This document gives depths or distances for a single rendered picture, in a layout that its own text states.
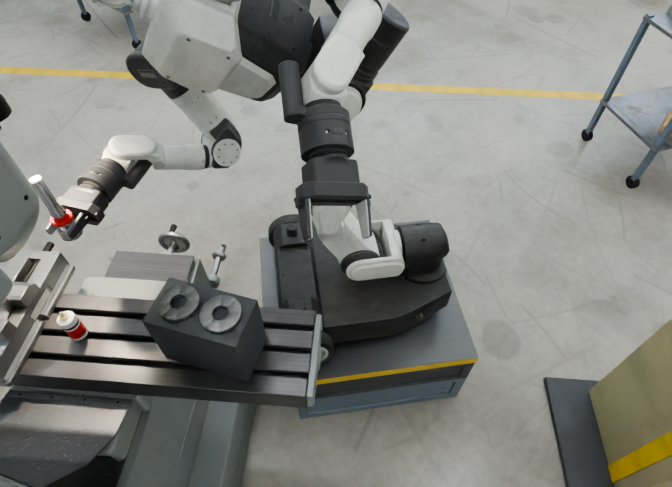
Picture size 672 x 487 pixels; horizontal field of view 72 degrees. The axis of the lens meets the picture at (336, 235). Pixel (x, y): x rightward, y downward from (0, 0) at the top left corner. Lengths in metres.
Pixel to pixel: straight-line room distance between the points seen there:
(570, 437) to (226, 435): 1.37
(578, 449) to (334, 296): 1.18
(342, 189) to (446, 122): 2.71
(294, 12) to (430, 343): 1.25
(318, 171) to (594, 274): 2.22
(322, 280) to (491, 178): 1.62
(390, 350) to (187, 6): 1.32
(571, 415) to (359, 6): 1.87
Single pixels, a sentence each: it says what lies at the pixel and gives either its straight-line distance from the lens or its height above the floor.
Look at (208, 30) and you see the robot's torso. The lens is 0.95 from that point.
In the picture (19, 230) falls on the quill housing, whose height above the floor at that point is 1.38.
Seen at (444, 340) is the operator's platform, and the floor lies 0.40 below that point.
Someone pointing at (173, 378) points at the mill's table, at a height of 0.94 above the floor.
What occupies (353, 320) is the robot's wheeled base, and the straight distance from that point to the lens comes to 1.65.
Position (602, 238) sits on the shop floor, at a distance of 2.97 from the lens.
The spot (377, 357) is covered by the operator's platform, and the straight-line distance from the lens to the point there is 1.77.
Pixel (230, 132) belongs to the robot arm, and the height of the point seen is 1.22.
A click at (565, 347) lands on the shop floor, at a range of 2.47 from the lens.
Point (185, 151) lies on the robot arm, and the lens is 1.32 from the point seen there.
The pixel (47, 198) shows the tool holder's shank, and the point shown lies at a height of 1.31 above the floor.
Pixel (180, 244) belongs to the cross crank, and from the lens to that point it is 1.85.
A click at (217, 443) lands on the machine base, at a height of 0.20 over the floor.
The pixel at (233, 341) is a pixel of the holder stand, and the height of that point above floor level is 1.12.
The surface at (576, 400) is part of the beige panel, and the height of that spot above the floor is 0.03.
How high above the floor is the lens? 2.01
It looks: 51 degrees down
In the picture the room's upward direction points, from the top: straight up
